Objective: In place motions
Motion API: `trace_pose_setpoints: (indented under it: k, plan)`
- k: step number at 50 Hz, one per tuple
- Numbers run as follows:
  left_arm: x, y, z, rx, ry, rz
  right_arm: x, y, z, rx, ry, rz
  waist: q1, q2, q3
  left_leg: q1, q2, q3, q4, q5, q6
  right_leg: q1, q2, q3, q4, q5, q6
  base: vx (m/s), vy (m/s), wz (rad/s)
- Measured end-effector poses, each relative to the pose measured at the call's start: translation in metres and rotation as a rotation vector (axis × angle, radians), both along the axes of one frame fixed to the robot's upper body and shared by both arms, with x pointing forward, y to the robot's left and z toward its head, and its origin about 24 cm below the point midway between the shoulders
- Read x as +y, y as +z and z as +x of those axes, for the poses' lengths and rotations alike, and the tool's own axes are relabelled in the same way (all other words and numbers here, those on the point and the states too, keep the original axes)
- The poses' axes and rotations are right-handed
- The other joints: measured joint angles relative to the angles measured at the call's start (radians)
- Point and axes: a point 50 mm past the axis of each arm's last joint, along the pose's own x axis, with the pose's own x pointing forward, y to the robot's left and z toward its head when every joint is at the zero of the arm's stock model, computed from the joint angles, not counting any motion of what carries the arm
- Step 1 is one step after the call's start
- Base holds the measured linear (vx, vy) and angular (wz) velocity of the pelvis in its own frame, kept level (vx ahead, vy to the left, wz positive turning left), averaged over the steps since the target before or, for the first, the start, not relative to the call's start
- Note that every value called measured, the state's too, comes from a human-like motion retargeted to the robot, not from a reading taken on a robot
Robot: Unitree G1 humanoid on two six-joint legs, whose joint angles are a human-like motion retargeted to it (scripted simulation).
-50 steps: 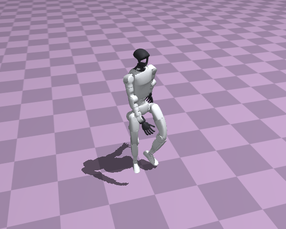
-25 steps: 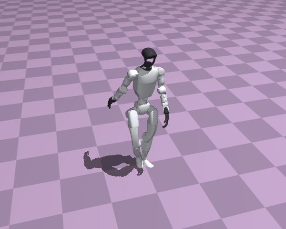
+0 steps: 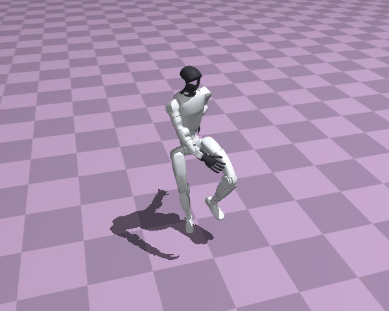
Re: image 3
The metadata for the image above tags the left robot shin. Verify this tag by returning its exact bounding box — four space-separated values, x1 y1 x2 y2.
210 177 237 206

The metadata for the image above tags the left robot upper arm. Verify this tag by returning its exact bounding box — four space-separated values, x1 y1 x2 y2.
200 86 212 115

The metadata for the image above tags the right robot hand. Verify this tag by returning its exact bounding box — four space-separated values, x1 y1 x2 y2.
196 150 225 173

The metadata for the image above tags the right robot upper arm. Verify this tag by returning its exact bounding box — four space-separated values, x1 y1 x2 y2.
165 98 190 137

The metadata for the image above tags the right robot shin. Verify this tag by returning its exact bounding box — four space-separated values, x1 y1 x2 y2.
179 192 191 220

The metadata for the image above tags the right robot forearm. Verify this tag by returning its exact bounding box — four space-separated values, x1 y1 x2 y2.
177 130 203 159

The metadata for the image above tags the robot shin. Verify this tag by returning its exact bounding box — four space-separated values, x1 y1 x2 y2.
179 192 191 220
210 177 237 206

